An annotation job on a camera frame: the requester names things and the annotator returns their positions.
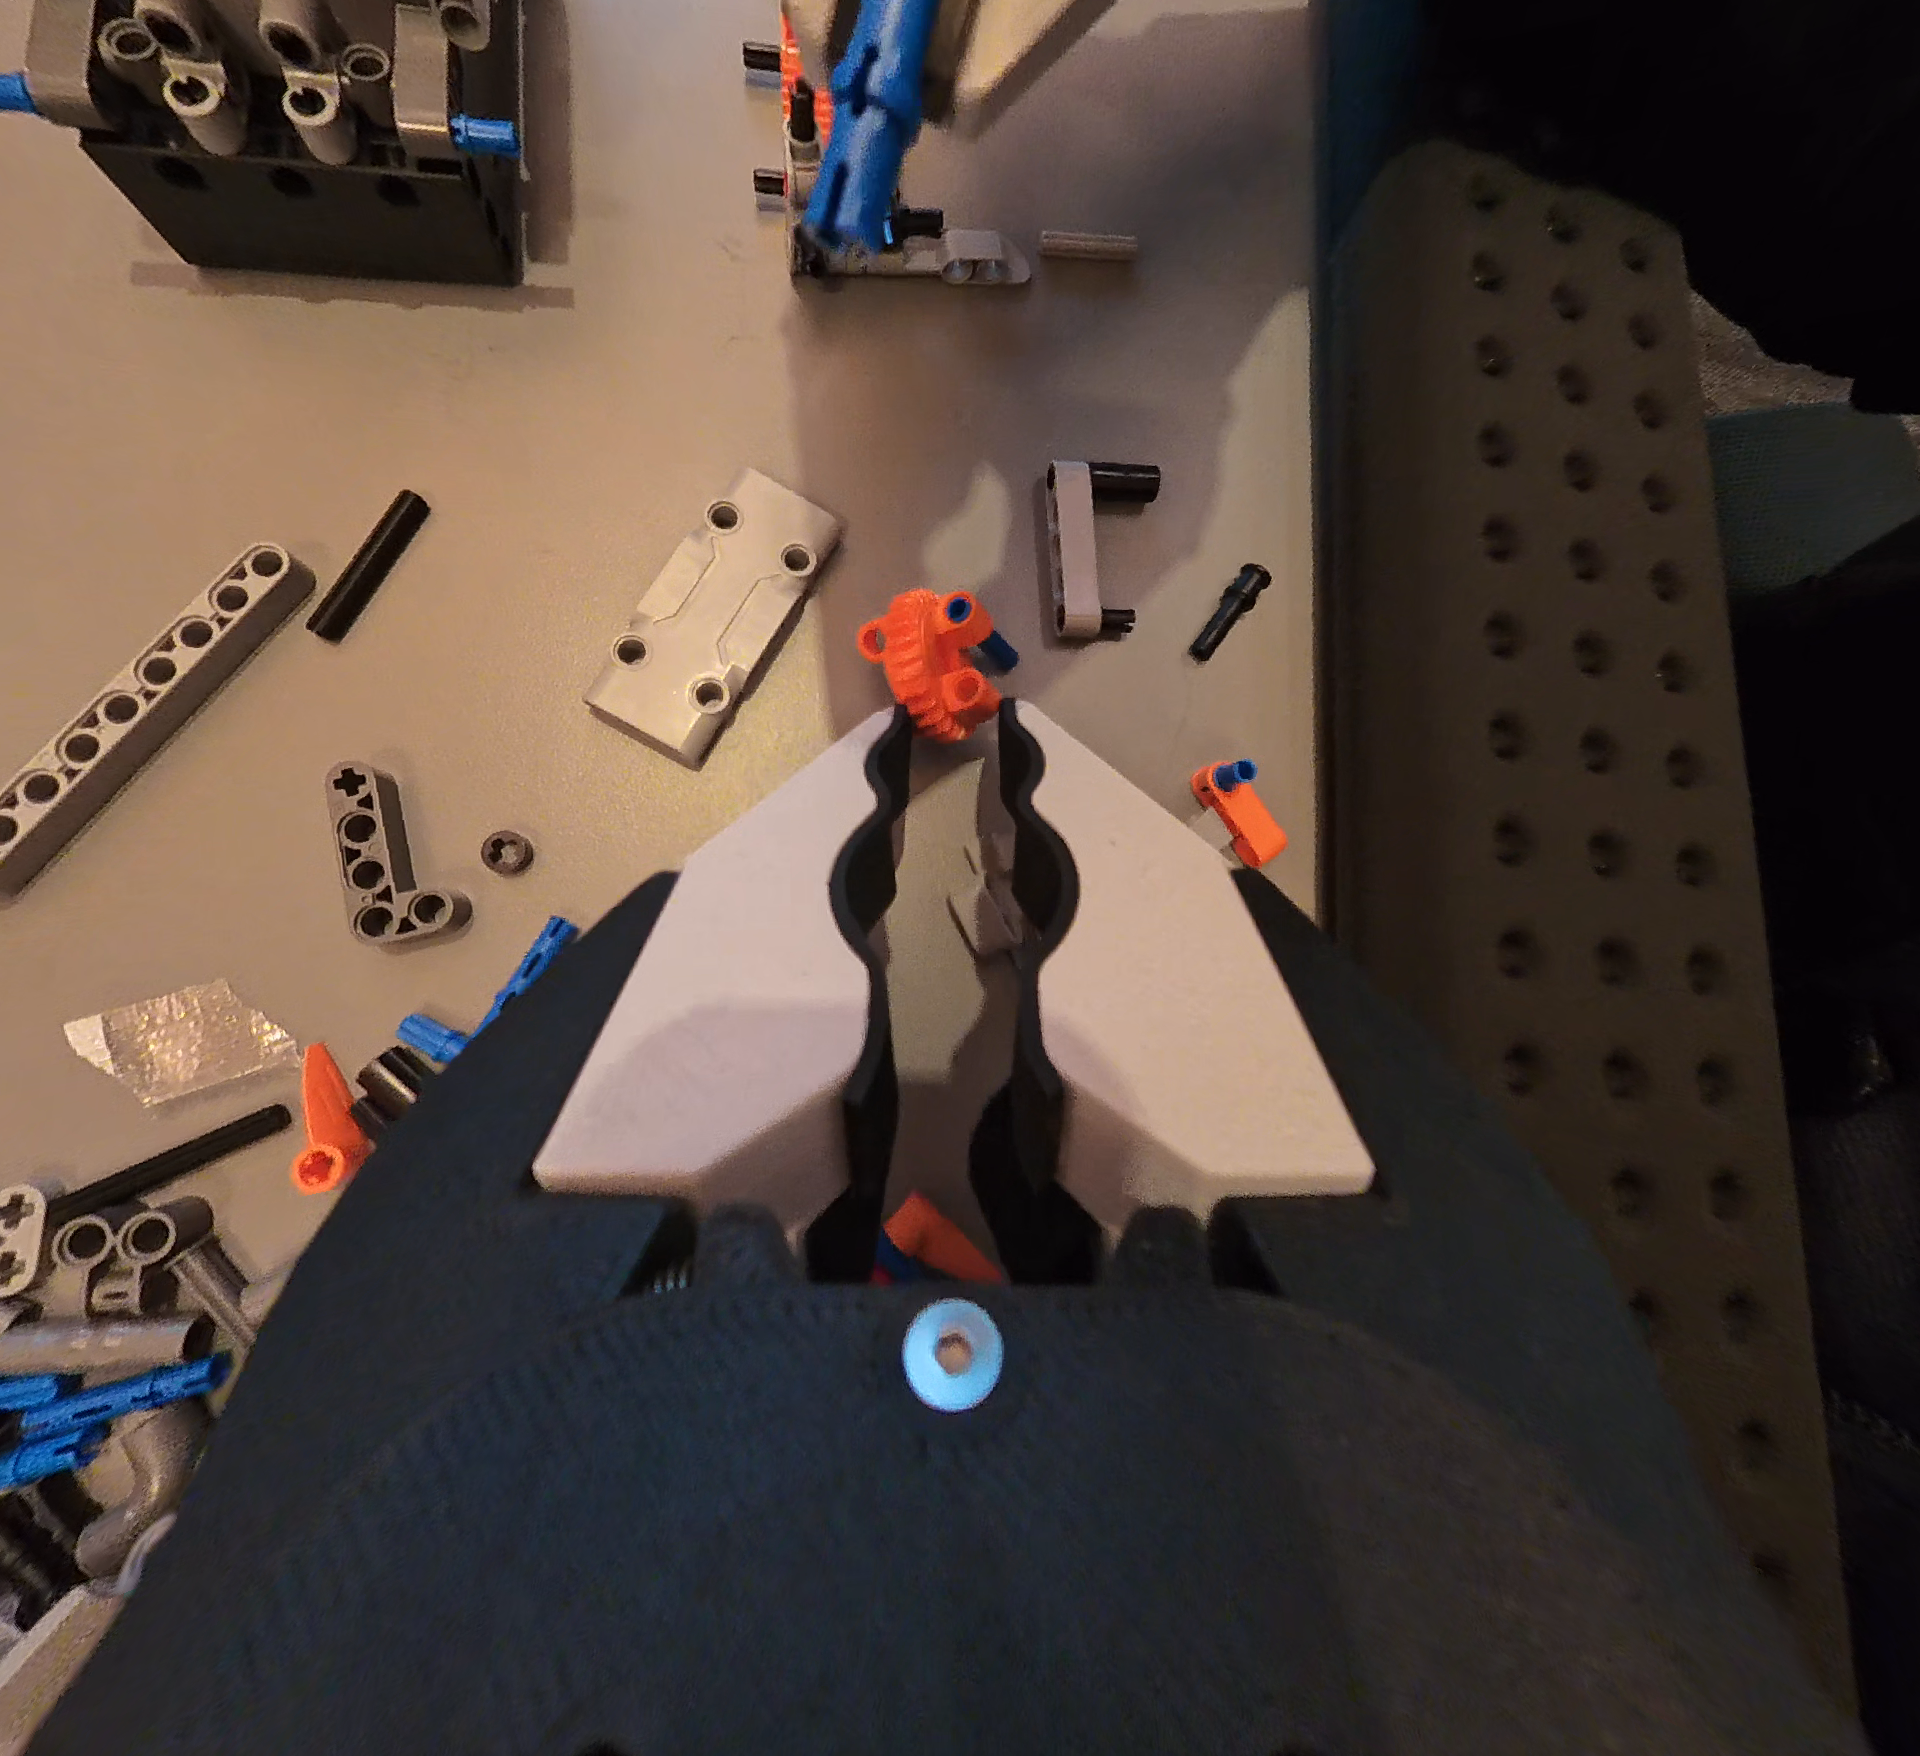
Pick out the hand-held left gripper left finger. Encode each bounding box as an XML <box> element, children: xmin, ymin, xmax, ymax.
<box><xmin>531</xmin><ymin>704</ymin><xmax>918</xmax><ymax>1250</ymax></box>

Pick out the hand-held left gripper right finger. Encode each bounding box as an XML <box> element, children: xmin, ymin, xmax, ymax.
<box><xmin>994</xmin><ymin>695</ymin><xmax>1380</xmax><ymax>1250</ymax></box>

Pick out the long blue pin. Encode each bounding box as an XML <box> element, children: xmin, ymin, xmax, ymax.
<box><xmin>797</xmin><ymin>0</ymin><xmax>982</xmax><ymax>260</ymax></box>

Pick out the orange toothed gear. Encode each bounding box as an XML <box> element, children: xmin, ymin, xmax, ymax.
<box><xmin>858</xmin><ymin>587</ymin><xmax>1024</xmax><ymax>745</ymax></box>

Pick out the pile of small building parts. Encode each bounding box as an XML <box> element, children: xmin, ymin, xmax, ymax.
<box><xmin>0</xmin><ymin>915</ymin><xmax>1005</xmax><ymax>1640</ymax></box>

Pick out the orange connector block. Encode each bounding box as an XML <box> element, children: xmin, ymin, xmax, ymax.
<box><xmin>1192</xmin><ymin>756</ymin><xmax>1289</xmax><ymax>872</ymax></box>

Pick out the orange ribbed beam assembly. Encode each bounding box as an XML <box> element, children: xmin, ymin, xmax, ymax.
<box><xmin>740</xmin><ymin>17</ymin><xmax>1038</xmax><ymax>289</ymax></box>

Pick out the dark grey angled beam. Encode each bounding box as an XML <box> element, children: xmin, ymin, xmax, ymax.
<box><xmin>326</xmin><ymin>761</ymin><xmax>472</xmax><ymax>946</ymax></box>

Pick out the grey rectangular panel piece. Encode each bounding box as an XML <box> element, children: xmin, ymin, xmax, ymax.
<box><xmin>582</xmin><ymin>466</ymin><xmax>846</xmax><ymax>769</ymax></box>

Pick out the black long pin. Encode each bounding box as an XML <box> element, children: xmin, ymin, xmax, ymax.
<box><xmin>1187</xmin><ymin>563</ymin><xmax>1274</xmax><ymax>664</ymax></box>

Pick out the small clear sticker bag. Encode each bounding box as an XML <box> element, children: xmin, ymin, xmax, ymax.
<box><xmin>64</xmin><ymin>979</ymin><xmax>303</xmax><ymax>1110</ymax></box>

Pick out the grey partly built model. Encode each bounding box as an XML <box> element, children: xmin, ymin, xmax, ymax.
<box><xmin>0</xmin><ymin>0</ymin><xmax>565</xmax><ymax>289</ymax></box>

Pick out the short black axle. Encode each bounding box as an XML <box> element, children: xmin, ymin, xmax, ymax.
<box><xmin>306</xmin><ymin>488</ymin><xmax>432</xmax><ymax>644</ymax></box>

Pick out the long grey holed beam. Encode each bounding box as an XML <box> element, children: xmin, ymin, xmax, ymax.
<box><xmin>0</xmin><ymin>544</ymin><xmax>317</xmax><ymax>905</ymax></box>

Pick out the grey bracket frame piece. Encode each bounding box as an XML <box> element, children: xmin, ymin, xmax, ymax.
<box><xmin>1045</xmin><ymin>459</ymin><xmax>1166</xmax><ymax>644</ymax></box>

